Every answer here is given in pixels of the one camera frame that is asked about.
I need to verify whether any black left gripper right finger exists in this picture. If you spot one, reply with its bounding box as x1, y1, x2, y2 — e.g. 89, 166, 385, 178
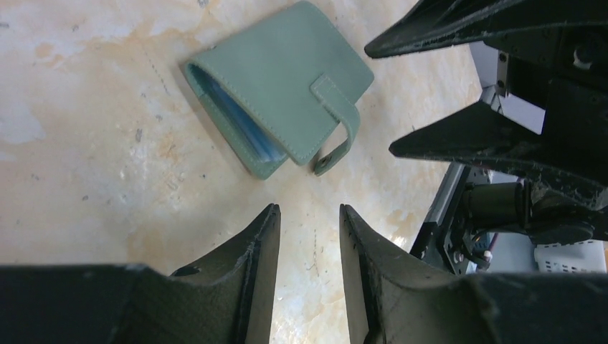
339, 204, 607, 343

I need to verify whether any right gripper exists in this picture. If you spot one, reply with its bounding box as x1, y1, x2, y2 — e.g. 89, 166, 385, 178
364, 0, 608, 248

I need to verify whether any green card holder wallet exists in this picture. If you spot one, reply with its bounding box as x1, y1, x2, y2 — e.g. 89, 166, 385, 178
184, 1, 374, 180

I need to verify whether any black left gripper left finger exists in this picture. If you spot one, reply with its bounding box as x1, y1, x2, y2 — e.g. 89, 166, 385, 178
1, 204, 281, 343

